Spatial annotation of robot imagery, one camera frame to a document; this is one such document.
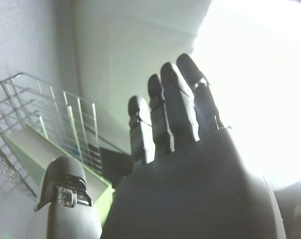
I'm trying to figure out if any left robot hand black palm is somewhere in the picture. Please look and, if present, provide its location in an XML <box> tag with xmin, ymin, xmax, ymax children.
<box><xmin>27</xmin><ymin>53</ymin><xmax>289</xmax><ymax>239</ymax></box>

